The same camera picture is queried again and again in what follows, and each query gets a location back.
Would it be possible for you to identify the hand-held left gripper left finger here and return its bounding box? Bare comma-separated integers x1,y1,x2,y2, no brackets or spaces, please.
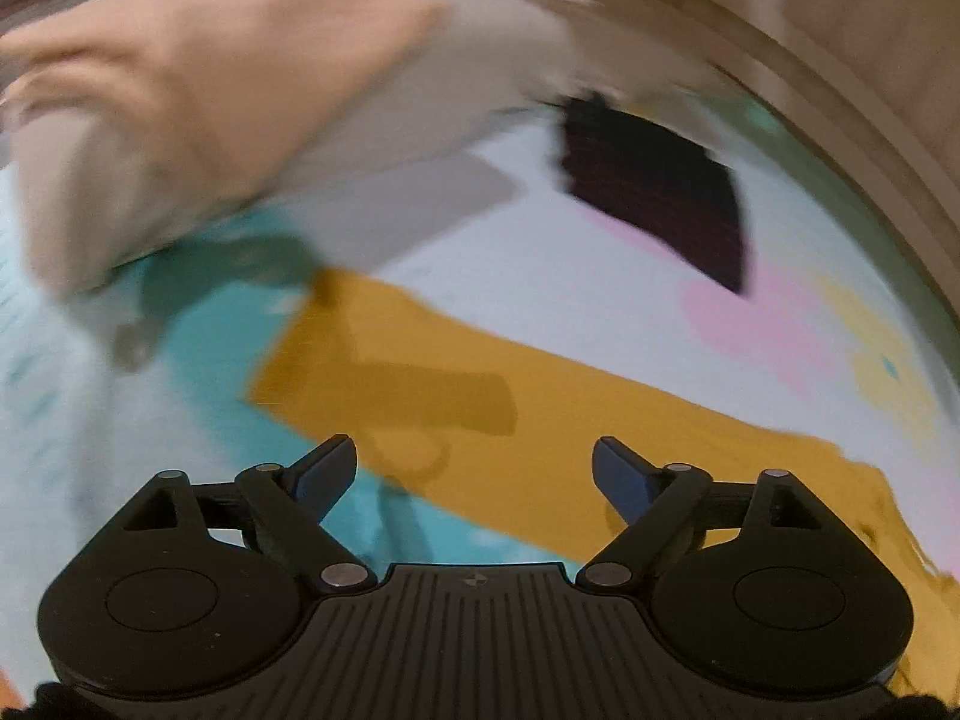
124,433,378,593

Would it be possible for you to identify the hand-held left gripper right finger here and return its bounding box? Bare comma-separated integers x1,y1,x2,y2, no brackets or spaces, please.
576,436,833,590

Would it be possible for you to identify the mustard yellow small garment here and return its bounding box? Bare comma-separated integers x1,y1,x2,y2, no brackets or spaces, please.
247,268,960,698

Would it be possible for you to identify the pastel printed mat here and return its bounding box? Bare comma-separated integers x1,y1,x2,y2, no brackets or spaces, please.
0,97,960,698

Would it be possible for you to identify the dark maroon folded cloth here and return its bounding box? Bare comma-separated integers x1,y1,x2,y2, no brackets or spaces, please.
559,94,753,297

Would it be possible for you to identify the grey cloth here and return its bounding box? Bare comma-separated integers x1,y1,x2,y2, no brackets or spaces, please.
255,0,586,293

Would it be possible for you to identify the beige cloth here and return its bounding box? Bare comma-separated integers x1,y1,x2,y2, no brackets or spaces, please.
0,0,451,305

